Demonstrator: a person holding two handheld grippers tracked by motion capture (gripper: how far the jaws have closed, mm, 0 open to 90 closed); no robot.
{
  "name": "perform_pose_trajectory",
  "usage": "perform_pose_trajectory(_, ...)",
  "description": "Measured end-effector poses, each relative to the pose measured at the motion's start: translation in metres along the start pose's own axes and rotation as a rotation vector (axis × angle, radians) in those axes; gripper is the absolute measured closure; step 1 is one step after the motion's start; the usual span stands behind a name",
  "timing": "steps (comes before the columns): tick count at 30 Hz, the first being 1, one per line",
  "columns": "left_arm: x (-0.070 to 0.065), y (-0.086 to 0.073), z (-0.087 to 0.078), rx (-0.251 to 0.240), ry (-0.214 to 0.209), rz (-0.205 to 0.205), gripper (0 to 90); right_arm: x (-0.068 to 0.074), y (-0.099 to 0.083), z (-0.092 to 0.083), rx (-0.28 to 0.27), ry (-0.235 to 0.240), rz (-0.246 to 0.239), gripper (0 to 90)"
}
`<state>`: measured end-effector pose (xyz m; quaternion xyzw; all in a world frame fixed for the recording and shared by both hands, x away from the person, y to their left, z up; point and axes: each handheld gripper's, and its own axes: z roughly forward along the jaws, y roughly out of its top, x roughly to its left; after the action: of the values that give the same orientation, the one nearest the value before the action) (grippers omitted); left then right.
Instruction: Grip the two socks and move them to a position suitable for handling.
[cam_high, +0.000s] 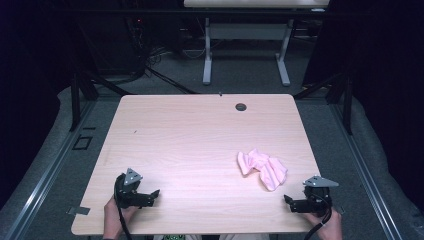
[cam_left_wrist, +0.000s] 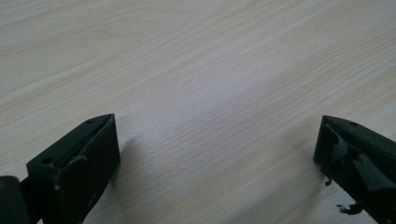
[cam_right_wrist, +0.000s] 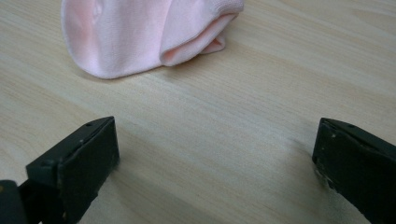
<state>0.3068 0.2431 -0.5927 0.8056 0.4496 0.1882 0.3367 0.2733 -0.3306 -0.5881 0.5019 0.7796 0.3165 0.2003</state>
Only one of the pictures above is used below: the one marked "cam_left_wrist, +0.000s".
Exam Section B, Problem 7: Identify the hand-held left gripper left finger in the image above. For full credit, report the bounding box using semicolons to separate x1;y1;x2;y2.
25;113;121;224

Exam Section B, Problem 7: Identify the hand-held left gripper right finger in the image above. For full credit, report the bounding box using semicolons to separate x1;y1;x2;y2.
313;115;396;224

